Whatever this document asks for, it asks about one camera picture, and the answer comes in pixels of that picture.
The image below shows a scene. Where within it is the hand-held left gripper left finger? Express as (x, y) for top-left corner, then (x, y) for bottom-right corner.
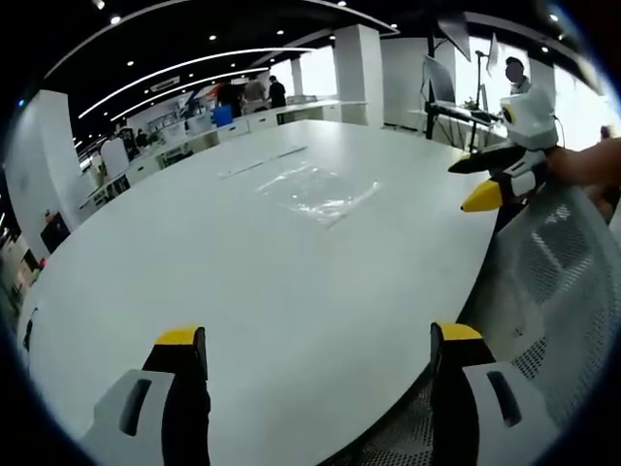
(79, 326), (212, 466)

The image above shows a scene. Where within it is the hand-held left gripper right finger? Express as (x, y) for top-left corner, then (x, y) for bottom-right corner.
(430, 320), (550, 466)

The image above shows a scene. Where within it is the clear plastic resealable bag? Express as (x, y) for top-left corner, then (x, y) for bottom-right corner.
(255, 162), (380, 230)

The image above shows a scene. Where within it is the white mesh office chair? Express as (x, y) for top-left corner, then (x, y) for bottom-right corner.
(334, 183), (621, 466)

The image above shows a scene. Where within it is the studio light on stand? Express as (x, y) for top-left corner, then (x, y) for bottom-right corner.
(426, 12), (473, 62)

